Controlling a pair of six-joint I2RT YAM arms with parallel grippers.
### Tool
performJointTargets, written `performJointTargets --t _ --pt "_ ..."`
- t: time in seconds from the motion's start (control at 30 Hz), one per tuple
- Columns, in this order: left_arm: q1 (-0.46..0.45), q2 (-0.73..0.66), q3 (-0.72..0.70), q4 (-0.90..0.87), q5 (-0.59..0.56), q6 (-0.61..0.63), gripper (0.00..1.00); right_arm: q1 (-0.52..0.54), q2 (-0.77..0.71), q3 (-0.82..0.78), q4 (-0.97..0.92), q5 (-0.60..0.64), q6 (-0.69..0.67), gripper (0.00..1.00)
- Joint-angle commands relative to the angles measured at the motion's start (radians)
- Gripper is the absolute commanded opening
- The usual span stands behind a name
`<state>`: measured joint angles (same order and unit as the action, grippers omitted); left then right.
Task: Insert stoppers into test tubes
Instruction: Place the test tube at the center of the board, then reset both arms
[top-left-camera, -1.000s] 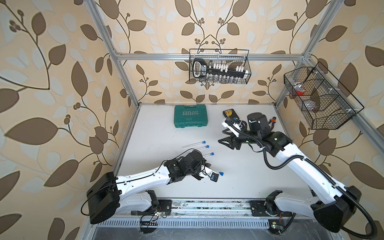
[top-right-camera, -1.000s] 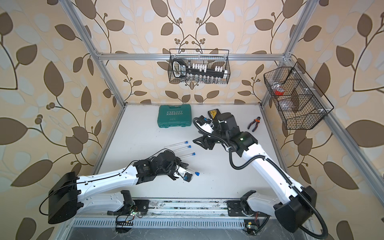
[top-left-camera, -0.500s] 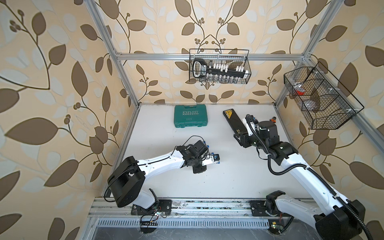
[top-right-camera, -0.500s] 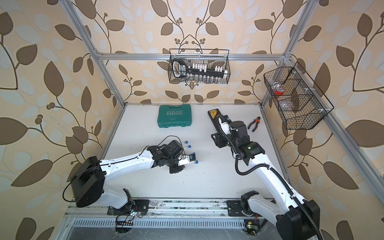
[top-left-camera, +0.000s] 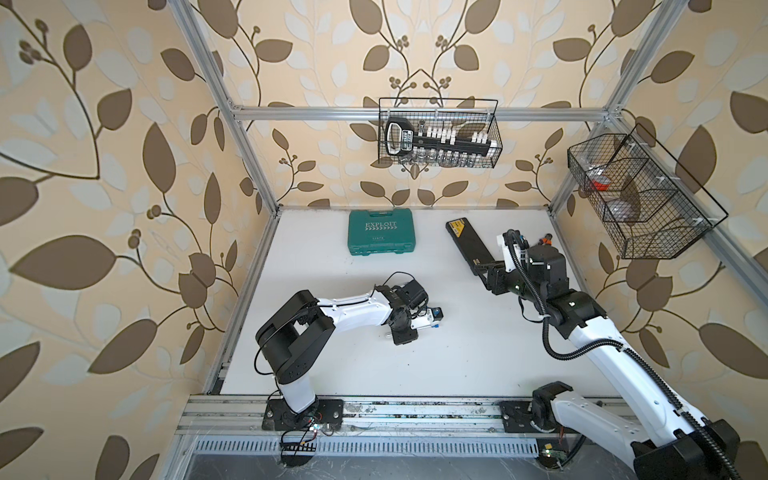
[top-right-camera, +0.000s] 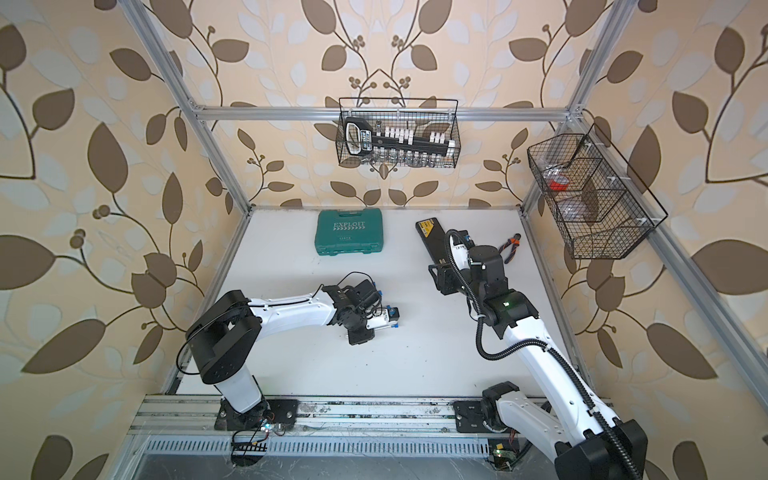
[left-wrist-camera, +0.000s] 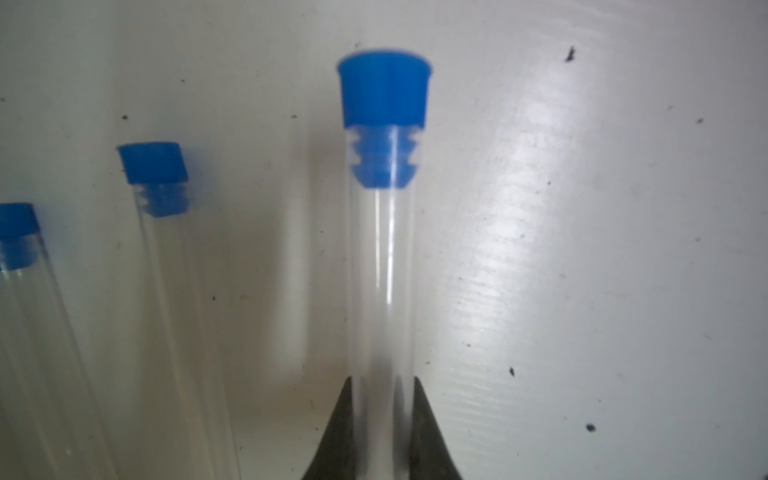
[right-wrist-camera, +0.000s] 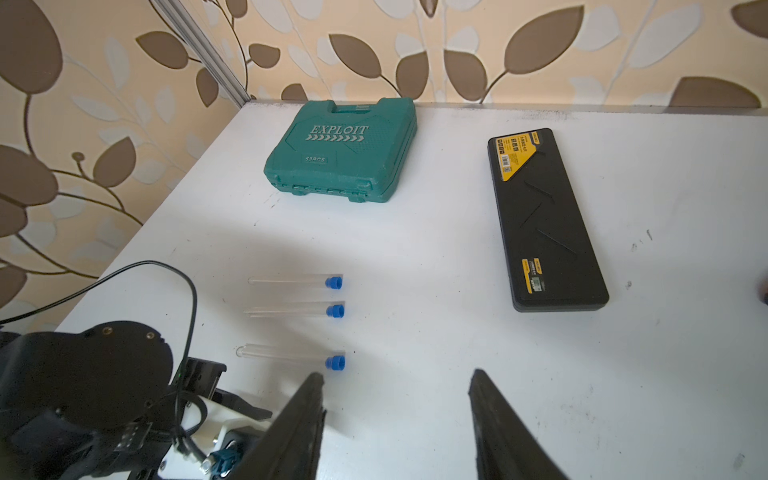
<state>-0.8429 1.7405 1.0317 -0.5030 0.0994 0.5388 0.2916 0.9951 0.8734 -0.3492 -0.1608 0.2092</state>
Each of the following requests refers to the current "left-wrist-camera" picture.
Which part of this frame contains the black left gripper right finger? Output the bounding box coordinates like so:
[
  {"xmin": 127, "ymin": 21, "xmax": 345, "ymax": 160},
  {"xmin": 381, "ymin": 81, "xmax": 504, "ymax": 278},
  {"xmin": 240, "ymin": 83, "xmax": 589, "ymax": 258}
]
[{"xmin": 409, "ymin": 377, "xmax": 462, "ymax": 480}]

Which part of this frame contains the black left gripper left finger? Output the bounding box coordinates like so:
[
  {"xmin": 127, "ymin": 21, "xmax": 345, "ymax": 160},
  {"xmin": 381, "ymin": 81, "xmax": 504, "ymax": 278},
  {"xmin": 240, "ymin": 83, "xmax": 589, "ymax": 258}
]
[{"xmin": 302, "ymin": 377, "xmax": 356, "ymax": 480}]

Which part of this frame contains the clear test tube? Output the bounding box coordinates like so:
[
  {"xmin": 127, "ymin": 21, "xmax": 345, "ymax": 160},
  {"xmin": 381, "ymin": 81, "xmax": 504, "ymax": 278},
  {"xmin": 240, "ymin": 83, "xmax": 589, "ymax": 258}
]
[
  {"xmin": 346, "ymin": 125, "xmax": 422, "ymax": 479},
  {"xmin": 1, "ymin": 231, "xmax": 119, "ymax": 479},
  {"xmin": 133, "ymin": 182, "xmax": 241, "ymax": 479}
]

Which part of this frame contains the blue stopper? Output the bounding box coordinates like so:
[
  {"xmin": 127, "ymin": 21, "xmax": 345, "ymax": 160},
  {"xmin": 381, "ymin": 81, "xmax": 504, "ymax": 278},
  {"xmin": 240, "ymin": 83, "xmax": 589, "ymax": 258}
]
[
  {"xmin": 337, "ymin": 49, "xmax": 432, "ymax": 190},
  {"xmin": 116, "ymin": 141, "xmax": 190, "ymax": 218},
  {"xmin": 1, "ymin": 203, "xmax": 40, "ymax": 271}
]

